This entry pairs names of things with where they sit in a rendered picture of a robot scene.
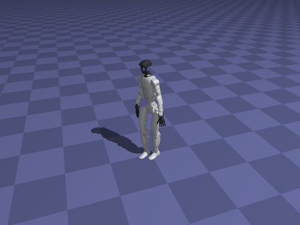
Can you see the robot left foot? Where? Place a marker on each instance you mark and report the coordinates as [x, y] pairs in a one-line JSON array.
[[153, 155]]

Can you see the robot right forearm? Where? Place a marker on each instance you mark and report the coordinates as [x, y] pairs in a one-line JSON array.
[[138, 100]]

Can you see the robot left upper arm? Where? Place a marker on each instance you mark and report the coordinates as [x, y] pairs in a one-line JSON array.
[[155, 84]]

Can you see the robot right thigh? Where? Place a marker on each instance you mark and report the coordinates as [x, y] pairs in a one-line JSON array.
[[143, 120]]

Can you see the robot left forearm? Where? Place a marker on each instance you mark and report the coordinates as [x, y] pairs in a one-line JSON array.
[[160, 106]]

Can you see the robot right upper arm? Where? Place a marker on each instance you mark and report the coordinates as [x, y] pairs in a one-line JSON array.
[[140, 89]]

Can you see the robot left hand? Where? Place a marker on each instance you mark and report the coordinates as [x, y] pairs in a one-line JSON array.
[[161, 121]]

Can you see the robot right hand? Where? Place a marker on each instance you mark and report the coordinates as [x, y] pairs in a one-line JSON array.
[[137, 110]]

